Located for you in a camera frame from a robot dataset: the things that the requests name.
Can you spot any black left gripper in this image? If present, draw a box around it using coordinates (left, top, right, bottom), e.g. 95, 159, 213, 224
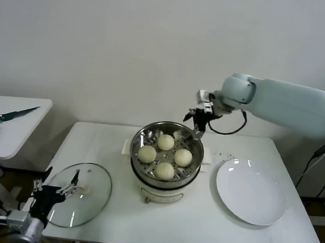
28, 164, 81, 225

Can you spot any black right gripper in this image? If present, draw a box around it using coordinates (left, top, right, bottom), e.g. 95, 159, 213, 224
181, 108, 217, 140

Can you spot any steamed white baozi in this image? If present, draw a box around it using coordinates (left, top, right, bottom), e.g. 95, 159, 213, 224
156, 133, 175, 152
173, 148, 193, 168
153, 161, 176, 183
136, 144, 158, 165

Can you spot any round glass pot lid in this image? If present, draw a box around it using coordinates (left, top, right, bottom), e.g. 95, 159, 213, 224
42, 159, 115, 232

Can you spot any stainless steel steamer basket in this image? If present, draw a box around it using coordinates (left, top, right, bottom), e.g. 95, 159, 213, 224
121, 118, 216, 192

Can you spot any white side table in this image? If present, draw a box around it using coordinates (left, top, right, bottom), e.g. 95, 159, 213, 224
0, 94, 53, 214

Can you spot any white electric cooker base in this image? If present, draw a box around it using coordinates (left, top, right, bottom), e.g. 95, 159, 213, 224
128, 158, 202, 209

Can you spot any round white plate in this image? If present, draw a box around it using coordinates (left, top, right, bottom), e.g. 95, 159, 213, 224
212, 156, 290, 228

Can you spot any white table foot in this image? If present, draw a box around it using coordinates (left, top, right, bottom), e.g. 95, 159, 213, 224
307, 199, 325, 226

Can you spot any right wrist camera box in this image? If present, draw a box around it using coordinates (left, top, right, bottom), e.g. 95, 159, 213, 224
195, 89, 214, 113

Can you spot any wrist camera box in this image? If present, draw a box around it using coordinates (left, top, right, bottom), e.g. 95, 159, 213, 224
0, 208, 32, 232
195, 89, 214, 113

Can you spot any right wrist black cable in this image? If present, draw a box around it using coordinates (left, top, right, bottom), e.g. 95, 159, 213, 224
206, 107, 249, 137

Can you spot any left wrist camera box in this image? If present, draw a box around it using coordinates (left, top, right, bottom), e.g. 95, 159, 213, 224
0, 208, 32, 232

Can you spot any knife with green handle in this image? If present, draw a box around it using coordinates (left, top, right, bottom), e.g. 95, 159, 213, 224
0, 102, 41, 127

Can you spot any thin white cable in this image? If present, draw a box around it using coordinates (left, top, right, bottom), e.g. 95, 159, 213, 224
296, 139, 325, 187

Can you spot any black cable with adapter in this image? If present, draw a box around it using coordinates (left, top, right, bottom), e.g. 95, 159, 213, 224
294, 138, 325, 199

